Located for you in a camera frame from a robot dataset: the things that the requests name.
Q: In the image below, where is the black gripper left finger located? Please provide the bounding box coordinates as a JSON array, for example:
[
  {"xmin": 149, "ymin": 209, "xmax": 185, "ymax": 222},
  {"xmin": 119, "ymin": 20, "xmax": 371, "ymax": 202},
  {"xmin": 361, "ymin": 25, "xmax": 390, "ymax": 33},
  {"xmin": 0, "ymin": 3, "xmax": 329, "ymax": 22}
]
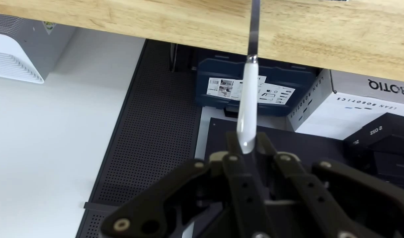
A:
[{"xmin": 99, "ymin": 131, "xmax": 279, "ymax": 238}]

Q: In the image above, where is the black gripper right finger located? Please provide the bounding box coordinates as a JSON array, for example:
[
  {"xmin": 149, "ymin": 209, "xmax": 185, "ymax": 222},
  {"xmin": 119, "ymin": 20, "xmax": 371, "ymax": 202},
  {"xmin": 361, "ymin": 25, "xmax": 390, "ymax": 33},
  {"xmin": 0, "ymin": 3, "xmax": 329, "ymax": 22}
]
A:
[{"xmin": 254, "ymin": 131, "xmax": 404, "ymax": 238}]

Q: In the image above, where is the white handled metal spoon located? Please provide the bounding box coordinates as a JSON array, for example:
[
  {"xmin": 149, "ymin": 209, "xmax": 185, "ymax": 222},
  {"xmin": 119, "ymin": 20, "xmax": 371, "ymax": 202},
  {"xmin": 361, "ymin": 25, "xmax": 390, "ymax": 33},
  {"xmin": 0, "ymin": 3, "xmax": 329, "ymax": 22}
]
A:
[{"xmin": 235, "ymin": 0, "xmax": 262, "ymax": 156}]

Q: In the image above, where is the black cardboard box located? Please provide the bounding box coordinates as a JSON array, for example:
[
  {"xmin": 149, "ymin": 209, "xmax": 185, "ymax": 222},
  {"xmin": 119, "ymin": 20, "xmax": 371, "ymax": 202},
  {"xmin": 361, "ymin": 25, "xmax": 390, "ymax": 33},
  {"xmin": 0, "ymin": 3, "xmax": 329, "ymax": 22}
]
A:
[{"xmin": 341, "ymin": 111, "xmax": 404, "ymax": 190}]

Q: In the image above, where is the white printed cardboard box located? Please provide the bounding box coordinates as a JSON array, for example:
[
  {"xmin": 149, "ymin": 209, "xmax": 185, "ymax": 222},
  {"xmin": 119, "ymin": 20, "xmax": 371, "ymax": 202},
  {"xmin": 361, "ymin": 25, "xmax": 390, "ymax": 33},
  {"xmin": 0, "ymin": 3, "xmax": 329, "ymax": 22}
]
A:
[{"xmin": 285, "ymin": 69, "xmax": 404, "ymax": 143}]

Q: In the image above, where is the black perforated mat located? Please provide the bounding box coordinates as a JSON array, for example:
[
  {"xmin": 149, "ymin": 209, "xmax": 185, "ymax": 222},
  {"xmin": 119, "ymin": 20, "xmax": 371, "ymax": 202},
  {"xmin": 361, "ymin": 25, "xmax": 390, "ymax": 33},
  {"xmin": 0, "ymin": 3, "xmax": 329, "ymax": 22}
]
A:
[{"xmin": 74, "ymin": 38, "xmax": 203, "ymax": 238}]

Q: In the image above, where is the blue case with label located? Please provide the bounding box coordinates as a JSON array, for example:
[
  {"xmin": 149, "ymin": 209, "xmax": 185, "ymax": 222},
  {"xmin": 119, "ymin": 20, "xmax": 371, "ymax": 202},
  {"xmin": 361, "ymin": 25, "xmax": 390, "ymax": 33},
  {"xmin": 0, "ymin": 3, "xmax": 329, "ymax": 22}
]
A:
[{"xmin": 193, "ymin": 55, "xmax": 321, "ymax": 118}]

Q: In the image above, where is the white grilled appliance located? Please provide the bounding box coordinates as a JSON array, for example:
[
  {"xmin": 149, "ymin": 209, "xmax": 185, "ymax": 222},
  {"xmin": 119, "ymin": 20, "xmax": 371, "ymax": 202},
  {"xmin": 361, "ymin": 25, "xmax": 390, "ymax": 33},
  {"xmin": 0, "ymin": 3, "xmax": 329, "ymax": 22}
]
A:
[{"xmin": 0, "ymin": 12, "xmax": 78, "ymax": 86}]

